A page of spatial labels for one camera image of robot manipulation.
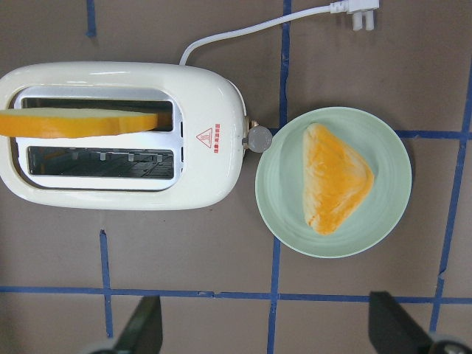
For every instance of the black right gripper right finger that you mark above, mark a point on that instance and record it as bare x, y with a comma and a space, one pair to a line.
392, 329

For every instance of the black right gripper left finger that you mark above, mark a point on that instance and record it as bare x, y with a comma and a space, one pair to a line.
144, 331

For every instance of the white two-slot toaster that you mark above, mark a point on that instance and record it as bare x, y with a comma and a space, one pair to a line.
192, 159

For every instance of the orange toast slice in toaster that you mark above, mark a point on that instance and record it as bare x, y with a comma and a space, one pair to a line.
52, 123

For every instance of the triangular toast on plate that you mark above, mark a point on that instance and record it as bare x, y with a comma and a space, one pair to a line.
336, 179

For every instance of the light green round plate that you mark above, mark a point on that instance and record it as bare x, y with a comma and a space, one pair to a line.
278, 184

